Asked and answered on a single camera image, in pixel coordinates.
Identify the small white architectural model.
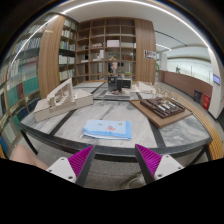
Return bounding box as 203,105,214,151
137,81,155,93

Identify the wall monitor screen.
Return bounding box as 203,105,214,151
213,74,220,85

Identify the light blue folded towel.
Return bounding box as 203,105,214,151
82,120,132,140

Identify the dark brown architectural model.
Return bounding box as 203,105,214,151
140,97,185,119

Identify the red bin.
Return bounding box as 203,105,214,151
202,94,211,110

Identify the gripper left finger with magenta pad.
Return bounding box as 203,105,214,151
47,146,95,187

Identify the wooden model base board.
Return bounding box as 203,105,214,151
129,97,194,129

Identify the wooden bookshelf unit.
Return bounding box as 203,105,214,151
38,15,156,97

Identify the left glass bookshelf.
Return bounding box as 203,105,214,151
0,14,56,158

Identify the wall poster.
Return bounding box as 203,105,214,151
144,50,156,60

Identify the person's knee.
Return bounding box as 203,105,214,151
11,144,48,170

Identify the grey shoe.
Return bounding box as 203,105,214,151
121,173,145,189

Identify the marble table with dark frame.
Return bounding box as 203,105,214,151
19,82,212,162

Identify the black box on table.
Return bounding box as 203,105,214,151
108,76,132,91

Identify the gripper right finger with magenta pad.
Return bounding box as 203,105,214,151
135,144,183,184

